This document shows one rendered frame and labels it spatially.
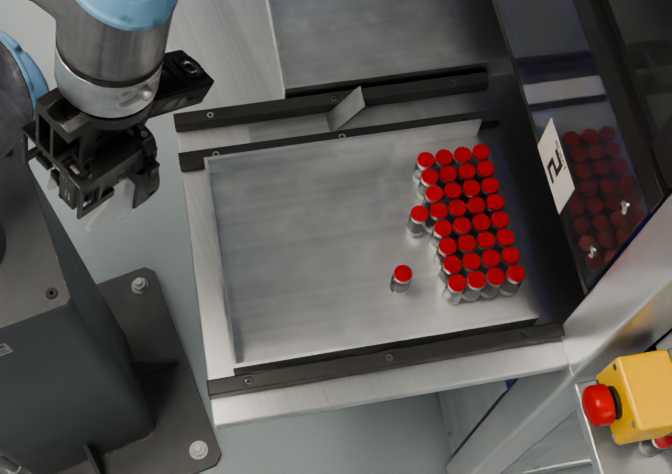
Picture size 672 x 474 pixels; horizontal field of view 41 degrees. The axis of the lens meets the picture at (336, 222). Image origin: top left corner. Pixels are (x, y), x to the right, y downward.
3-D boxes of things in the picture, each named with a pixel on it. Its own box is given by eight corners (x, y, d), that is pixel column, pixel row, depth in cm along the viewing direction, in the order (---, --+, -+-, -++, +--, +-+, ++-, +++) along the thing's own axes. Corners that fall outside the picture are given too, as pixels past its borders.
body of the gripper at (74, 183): (20, 162, 75) (17, 78, 65) (101, 111, 80) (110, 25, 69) (81, 226, 74) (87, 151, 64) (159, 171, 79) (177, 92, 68)
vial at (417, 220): (422, 220, 108) (427, 203, 104) (426, 236, 107) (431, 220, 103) (404, 222, 108) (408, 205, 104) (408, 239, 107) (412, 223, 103)
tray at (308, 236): (475, 133, 114) (480, 118, 111) (531, 327, 103) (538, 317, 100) (206, 171, 110) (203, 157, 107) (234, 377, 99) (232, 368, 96)
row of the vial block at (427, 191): (428, 168, 111) (433, 150, 107) (462, 304, 104) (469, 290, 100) (410, 171, 111) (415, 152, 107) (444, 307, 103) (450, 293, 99)
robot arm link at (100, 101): (116, -14, 66) (192, 61, 65) (112, 26, 70) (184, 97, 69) (31, 32, 62) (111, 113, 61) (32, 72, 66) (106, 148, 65)
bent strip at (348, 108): (358, 111, 114) (361, 85, 109) (362, 131, 113) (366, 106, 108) (247, 127, 113) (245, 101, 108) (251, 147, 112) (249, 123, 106)
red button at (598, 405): (610, 386, 91) (622, 375, 87) (622, 425, 89) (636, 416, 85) (573, 392, 90) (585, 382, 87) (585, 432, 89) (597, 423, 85)
